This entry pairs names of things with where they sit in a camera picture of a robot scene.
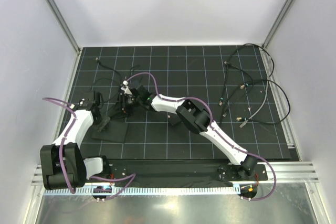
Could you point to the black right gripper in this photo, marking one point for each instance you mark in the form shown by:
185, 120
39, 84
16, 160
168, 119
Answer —
124, 113

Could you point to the black network switch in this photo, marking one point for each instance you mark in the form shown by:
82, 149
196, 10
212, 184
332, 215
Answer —
114, 132

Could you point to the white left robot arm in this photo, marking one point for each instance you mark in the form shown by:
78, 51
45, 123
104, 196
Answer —
62, 164

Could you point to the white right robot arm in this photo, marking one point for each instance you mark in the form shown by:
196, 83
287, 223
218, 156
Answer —
196, 117

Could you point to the black grid mat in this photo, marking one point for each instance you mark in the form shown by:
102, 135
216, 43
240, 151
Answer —
257, 123

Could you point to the black power adapter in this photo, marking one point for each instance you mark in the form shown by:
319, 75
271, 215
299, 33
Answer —
173, 120

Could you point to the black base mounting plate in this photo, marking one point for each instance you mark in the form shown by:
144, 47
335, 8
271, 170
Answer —
169, 172

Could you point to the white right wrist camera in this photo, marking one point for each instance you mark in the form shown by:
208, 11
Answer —
125, 88

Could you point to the white slotted cable duct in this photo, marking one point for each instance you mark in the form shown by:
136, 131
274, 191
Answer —
105, 190

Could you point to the aluminium frame rail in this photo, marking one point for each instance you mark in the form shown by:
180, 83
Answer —
286, 172

